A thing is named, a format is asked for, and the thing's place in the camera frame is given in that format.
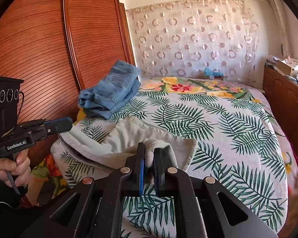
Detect floral blanket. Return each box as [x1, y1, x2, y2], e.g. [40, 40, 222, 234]
[30, 77, 298, 237]

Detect tied window drape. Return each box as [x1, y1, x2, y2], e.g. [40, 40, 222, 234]
[268, 0, 291, 58]

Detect circle patterned sheer curtain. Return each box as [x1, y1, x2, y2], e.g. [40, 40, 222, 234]
[126, 0, 259, 83]

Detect person's left hand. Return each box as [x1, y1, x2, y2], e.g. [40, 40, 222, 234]
[0, 149, 31, 187]

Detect blue toy on box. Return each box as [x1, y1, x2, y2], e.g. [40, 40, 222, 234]
[204, 67, 223, 80]

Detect cardboard box on cabinet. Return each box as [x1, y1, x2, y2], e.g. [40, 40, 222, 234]
[277, 58, 298, 77]

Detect grey-green shorts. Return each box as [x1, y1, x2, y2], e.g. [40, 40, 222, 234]
[59, 117, 198, 171]

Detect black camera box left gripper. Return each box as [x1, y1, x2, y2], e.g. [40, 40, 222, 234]
[0, 76, 24, 138]

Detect folded blue jeans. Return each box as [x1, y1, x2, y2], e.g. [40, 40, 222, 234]
[78, 60, 140, 119]

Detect palm leaf bed sheet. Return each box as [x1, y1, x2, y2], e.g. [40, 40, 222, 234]
[51, 91, 288, 232]

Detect wooden slatted wardrobe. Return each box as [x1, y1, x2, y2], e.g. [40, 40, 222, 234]
[0, 0, 136, 169]

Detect yellow pikachu plush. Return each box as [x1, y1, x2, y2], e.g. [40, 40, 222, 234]
[74, 107, 86, 125]

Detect wooden sideboard cabinet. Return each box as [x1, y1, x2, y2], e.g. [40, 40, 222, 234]
[263, 66, 298, 155]

